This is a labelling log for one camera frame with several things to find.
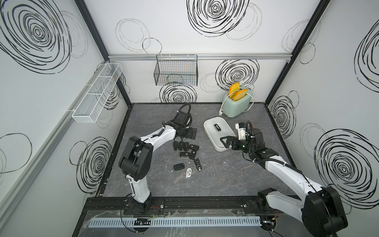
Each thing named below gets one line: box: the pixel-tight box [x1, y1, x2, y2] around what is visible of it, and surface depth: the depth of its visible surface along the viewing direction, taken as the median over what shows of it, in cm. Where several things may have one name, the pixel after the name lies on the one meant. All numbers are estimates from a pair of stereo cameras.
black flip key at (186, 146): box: [184, 141, 190, 152], surface depth 96 cm
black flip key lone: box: [173, 162, 186, 171], surface depth 88 cm
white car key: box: [185, 167, 192, 179], surface depth 86 cm
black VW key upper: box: [189, 144, 200, 151], surface depth 96 cm
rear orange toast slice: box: [228, 82, 241, 99], surface depth 104 cm
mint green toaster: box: [222, 85, 253, 118], surface depth 107 cm
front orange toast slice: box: [232, 88, 249, 102], surface depth 101 cm
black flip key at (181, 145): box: [179, 141, 185, 151], surface depth 98 cm
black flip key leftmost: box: [173, 141, 179, 151], surface depth 96 cm
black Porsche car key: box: [193, 157, 202, 171], surface depth 88 cm
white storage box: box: [203, 116, 237, 153], surface depth 104 cm
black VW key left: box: [179, 151, 190, 158], surface depth 93 cm
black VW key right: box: [189, 149, 197, 160], surface depth 93 cm
